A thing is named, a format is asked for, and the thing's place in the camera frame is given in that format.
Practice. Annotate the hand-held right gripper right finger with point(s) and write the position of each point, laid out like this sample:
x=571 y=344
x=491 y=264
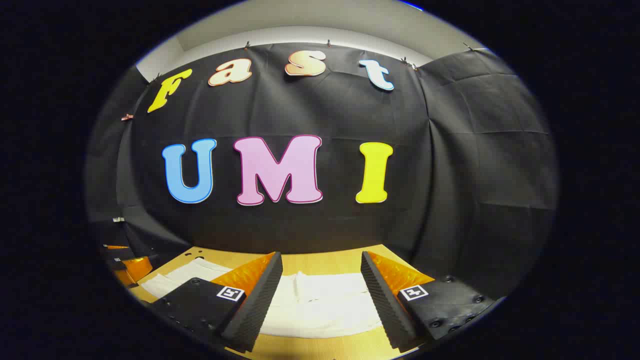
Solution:
x=385 y=305

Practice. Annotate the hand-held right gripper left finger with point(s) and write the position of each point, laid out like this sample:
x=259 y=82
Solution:
x=255 y=305

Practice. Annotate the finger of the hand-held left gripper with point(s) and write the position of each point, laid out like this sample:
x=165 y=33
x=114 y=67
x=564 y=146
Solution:
x=136 y=268
x=116 y=248

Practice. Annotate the white jeans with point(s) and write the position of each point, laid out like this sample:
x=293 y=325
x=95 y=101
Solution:
x=320 y=305

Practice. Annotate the orange clip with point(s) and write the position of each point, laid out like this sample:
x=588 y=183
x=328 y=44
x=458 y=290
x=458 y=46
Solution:
x=127 y=117

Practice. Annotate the black backdrop cloth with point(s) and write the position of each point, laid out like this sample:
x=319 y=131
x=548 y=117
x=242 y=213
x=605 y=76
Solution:
x=320 y=110

